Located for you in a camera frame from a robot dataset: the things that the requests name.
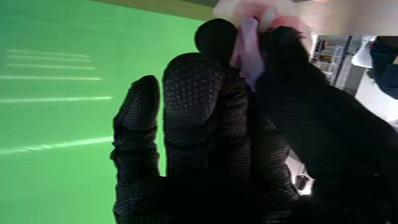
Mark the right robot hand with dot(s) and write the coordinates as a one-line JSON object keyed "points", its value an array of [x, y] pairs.
{"points": [[202, 150]]}

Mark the white sheet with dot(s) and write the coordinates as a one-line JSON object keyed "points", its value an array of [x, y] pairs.
{"points": [[349, 16]]}

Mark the pink flower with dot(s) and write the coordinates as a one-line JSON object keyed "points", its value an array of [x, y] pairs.
{"points": [[287, 21]]}

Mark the pale blue flower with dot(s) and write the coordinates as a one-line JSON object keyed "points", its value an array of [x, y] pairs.
{"points": [[250, 56]]}

